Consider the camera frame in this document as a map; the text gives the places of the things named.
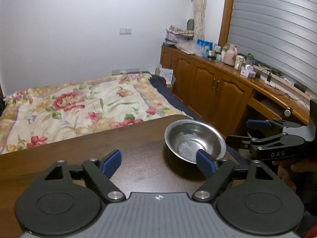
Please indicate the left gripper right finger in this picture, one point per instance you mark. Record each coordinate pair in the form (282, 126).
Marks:
(217, 173)

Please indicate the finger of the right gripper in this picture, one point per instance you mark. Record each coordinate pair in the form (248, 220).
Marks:
(275, 123)
(275, 143)

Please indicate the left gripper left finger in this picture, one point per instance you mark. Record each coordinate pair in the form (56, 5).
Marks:
(98, 174)

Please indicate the small steel bowl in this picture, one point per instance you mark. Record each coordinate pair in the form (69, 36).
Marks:
(185, 137)

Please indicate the person right hand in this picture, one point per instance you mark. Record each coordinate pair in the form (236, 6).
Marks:
(285, 172)

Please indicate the wooden sideboard cabinet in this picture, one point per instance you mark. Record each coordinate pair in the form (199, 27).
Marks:
(225, 99)

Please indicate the pink tissue box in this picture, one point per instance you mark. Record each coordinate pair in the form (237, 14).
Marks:
(248, 71)

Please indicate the pink thermos jug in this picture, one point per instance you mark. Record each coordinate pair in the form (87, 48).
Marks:
(231, 54)

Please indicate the floral bed blanket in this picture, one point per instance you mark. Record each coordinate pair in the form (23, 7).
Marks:
(40, 116)

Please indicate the blue picture card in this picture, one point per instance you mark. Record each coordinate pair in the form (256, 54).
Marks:
(203, 47)

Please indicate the white paper bag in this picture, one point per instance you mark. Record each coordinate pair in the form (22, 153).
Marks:
(167, 74)

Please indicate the folded fabric pile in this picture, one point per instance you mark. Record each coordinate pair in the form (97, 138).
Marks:
(175, 35)

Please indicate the beige curtain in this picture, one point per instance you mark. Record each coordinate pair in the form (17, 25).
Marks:
(199, 7)

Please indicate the wall power outlet strip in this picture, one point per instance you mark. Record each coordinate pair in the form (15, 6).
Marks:
(125, 71)

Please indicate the wall light switch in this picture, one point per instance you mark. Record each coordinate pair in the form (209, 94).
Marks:
(125, 31)

